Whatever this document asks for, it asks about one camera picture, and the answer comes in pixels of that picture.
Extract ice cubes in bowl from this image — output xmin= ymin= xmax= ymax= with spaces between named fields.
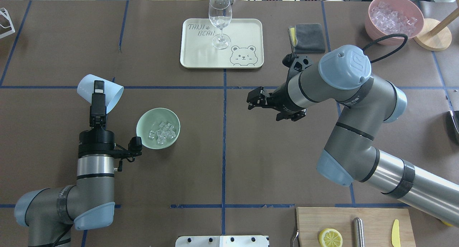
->
xmin=148 ymin=122 xmax=178 ymax=146

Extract grey folded cloth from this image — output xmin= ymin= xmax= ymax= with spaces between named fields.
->
xmin=288 ymin=23 xmax=326 ymax=54

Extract steel knife sharpener rod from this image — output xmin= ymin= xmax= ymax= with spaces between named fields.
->
xmin=354 ymin=217 xmax=365 ymax=247

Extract yellow plastic knife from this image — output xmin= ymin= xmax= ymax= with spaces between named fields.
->
xmin=391 ymin=219 xmax=401 ymax=247

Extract pink bowl of ice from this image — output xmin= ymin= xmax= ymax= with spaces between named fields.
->
xmin=365 ymin=0 xmax=424 ymax=40

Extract cream bear tray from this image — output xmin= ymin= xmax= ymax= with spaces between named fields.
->
xmin=180 ymin=18 xmax=264 ymax=69

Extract wooden cutting board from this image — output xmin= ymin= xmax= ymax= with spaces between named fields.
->
xmin=295 ymin=207 xmax=417 ymax=247

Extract light blue cup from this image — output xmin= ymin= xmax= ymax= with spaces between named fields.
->
xmin=77 ymin=74 xmax=124 ymax=113

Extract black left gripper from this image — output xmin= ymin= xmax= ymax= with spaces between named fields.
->
xmin=78 ymin=80 xmax=142 ymax=162

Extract clear wine glass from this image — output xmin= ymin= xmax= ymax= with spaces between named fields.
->
xmin=208 ymin=0 xmax=232 ymax=50

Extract wooden cup stand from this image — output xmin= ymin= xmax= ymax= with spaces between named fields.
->
xmin=414 ymin=8 xmax=459 ymax=51

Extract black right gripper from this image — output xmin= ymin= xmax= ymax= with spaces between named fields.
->
xmin=246 ymin=53 xmax=312 ymax=122

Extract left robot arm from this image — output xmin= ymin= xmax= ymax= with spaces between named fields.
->
xmin=14 ymin=74 xmax=142 ymax=247

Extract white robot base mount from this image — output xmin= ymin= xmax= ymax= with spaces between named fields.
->
xmin=175 ymin=234 xmax=270 ymax=247

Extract white wire dish rack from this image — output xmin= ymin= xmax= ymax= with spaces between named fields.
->
xmin=0 ymin=8 xmax=16 ymax=38

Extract lemon half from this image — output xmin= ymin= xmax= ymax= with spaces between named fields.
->
xmin=318 ymin=228 xmax=343 ymax=247

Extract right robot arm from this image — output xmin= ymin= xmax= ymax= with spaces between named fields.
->
xmin=246 ymin=45 xmax=459 ymax=227

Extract mint green bowl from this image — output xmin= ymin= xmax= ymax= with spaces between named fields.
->
xmin=136 ymin=108 xmax=180 ymax=149

